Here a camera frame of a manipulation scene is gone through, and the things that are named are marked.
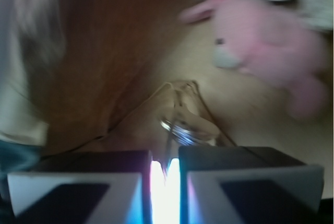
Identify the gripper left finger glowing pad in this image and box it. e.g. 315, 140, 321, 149
8, 150, 152, 223

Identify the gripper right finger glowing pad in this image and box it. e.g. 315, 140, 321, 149
178, 146, 324, 223

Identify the silver key bunch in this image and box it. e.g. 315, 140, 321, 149
160, 118, 197, 180

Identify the brown paper bag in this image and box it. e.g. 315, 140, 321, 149
15, 0, 334, 157

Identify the pink plush bunny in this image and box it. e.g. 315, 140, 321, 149
180, 0, 328, 118

